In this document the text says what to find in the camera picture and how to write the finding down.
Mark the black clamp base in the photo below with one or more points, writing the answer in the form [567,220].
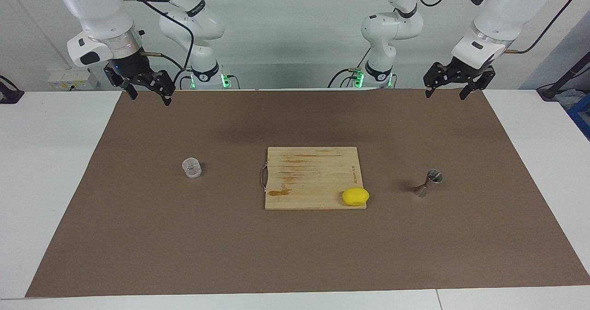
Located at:
[9,96]

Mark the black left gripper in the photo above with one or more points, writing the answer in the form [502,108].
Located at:
[465,70]

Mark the bamboo cutting board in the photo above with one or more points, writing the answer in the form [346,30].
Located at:
[313,181]

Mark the yellow lemon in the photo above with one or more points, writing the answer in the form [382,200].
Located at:
[355,196]

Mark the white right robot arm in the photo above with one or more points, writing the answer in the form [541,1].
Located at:
[101,10]

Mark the clear plastic cup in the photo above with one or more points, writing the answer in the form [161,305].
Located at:
[191,168]

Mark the steel jigger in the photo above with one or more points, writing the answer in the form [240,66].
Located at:
[433,177]

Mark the white wall socket box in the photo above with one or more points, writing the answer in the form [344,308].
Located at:
[69,77]

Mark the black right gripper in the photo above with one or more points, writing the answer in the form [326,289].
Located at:
[131,66]

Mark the clear plastic bag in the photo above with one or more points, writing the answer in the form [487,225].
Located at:
[569,99]

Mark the black stand pole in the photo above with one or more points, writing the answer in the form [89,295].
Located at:
[548,91]

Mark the brown table mat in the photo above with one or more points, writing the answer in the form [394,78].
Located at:
[184,245]

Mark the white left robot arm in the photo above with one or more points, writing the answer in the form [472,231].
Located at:
[507,15]

